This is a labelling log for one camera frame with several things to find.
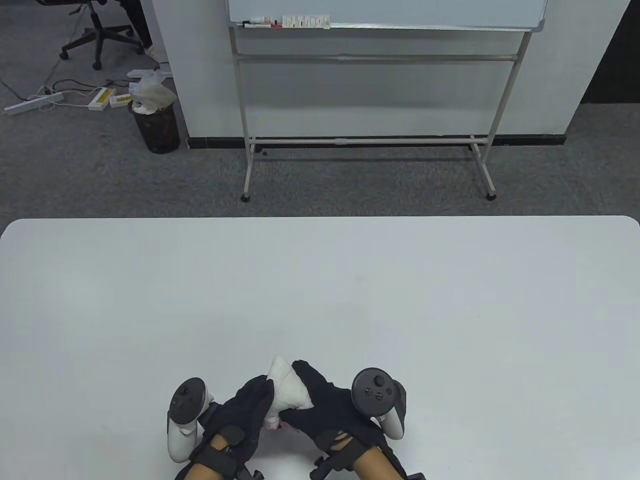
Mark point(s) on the grey white hand controller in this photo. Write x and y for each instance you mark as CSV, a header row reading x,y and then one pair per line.
x,y
185,400
372,390

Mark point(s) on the person's right forearm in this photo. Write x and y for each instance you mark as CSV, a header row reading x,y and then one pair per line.
x,y
372,462

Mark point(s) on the whiteboard eraser with label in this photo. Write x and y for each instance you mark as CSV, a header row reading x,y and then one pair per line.
x,y
306,21

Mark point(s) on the small white yellow box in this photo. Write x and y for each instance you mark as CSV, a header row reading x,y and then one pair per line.
x,y
121,101

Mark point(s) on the white power strip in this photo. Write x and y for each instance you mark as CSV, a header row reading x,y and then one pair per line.
x,y
35,102

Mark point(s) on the white marker pen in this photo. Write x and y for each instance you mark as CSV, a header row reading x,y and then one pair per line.
x,y
260,22

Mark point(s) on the person's left hand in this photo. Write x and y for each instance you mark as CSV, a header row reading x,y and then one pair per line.
x,y
240,410

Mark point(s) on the whiteboard on metal stand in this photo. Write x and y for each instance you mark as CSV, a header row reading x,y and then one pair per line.
x,y
380,10

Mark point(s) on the white dish cloth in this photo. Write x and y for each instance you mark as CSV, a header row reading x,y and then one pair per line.
x,y
287,392

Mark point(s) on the grey white right hand controller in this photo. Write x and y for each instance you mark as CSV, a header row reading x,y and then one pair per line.
x,y
372,390

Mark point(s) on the grey white left hand controller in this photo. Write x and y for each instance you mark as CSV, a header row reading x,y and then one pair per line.
x,y
185,400

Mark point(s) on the black swivel office chair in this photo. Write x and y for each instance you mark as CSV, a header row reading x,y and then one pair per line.
x,y
97,35

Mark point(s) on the clear plastic bin bag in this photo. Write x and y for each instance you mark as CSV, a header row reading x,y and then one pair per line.
x,y
150,92

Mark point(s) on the large white yellow box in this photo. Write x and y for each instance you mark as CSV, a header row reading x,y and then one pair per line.
x,y
101,98

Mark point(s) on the black mesh waste bin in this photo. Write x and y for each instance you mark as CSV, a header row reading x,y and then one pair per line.
x,y
159,130

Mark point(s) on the person's left forearm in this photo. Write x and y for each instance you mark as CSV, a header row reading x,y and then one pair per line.
x,y
202,472

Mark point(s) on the person's right hand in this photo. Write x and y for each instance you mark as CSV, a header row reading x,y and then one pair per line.
x,y
330,410

